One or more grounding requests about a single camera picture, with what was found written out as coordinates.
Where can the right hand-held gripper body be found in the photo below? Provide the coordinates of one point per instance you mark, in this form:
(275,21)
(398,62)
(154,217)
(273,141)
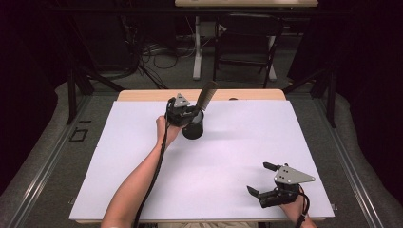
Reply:
(285,190)

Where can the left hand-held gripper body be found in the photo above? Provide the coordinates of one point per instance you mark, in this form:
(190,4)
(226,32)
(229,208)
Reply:
(179,114)

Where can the black comb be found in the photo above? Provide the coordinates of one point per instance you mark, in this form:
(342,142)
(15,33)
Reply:
(207,93)

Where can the black mesh pen holder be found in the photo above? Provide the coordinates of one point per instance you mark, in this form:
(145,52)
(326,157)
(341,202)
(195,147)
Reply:
(193,131)

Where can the person's right hand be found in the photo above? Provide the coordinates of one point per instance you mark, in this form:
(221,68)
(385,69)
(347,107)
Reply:
(293,209)

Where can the person's left hand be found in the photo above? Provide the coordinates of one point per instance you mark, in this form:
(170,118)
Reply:
(168,131)

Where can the white board sheet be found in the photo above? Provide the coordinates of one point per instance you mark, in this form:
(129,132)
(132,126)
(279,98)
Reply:
(221,164)

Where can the white box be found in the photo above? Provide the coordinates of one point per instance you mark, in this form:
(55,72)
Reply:
(207,28)

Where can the black chair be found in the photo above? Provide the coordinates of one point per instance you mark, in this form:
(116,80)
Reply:
(247,44)

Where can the black tape strip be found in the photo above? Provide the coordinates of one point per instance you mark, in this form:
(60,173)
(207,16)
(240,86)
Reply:
(85,121)

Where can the black tape square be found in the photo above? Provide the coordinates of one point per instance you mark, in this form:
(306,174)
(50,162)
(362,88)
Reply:
(70,135)

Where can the wooden desk with white legs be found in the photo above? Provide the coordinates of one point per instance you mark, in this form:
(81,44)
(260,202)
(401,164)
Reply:
(247,3)

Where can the aluminium floor rail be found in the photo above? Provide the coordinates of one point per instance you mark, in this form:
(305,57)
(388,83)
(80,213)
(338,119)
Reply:
(348,164)
(44,171)

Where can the black metal frame stand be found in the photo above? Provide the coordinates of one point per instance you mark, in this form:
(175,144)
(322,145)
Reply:
(72,91)
(331,98)

